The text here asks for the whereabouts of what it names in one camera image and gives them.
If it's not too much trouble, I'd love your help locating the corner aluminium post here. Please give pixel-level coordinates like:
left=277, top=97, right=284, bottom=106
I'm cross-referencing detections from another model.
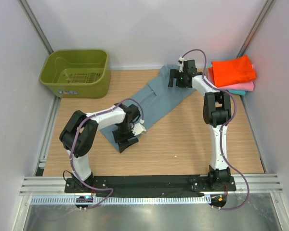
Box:
left=18, top=0, right=53, bottom=54
left=236, top=0, right=276, bottom=58

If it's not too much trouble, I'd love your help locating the orange folded t shirt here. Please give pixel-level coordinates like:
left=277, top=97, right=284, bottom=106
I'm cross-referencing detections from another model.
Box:
left=208, top=54, right=256, bottom=88

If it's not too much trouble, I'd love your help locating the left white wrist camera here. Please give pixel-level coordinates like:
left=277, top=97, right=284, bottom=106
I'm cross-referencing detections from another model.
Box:
left=131, top=123, right=146, bottom=136

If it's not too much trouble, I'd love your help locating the teal folded t shirt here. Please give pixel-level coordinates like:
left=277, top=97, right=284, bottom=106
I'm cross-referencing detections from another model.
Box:
left=227, top=90, right=246, bottom=96

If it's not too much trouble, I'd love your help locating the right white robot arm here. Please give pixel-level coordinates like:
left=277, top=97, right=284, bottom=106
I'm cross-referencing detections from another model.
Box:
left=168, top=58, right=231, bottom=191

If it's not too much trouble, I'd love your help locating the right corner aluminium post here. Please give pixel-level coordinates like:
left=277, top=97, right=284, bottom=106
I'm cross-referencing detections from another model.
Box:
left=236, top=0, right=276, bottom=58

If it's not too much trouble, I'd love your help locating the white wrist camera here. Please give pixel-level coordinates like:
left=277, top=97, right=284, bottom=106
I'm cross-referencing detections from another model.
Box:
left=178, top=57, right=185, bottom=73
left=131, top=123, right=146, bottom=136

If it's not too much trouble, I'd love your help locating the pink folded t shirt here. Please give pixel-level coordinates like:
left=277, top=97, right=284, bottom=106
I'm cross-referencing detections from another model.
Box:
left=207, top=70, right=254, bottom=91

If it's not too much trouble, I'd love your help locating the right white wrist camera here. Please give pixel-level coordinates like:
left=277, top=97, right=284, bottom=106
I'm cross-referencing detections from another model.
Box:
left=178, top=57, right=185, bottom=73

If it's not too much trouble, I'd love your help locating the white slotted cable duct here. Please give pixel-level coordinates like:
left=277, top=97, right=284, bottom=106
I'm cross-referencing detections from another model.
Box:
left=31, top=195, right=211, bottom=205

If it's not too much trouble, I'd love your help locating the olive green plastic basket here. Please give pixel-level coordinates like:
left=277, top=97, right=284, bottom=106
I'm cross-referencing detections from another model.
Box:
left=39, top=50, right=111, bottom=98

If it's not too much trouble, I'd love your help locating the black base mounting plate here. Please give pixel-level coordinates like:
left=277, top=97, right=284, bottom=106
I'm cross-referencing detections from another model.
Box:
left=64, top=175, right=237, bottom=198

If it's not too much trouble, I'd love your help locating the left corner aluminium post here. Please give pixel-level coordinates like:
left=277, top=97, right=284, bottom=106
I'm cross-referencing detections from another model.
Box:
left=18, top=0, right=53, bottom=54

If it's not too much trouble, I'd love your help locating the aluminium frame rail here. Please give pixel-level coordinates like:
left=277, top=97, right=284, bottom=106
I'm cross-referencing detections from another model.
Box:
left=19, top=174, right=282, bottom=198

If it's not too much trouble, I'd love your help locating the grey-blue t shirt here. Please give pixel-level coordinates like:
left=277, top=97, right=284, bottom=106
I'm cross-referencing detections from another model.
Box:
left=100, top=64, right=197, bottom=153

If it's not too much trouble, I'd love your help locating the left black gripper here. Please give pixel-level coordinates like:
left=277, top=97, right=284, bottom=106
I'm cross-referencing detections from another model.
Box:
left=113, top=123, right=139, bottom=153

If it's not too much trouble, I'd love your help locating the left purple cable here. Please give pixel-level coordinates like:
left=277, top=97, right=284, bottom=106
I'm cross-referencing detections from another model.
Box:
left=69, top=98, right=145, bottom=210

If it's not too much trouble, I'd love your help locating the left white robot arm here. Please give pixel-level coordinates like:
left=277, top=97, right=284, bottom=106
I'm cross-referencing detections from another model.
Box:
left=59, top=103, right=146, bottom=193

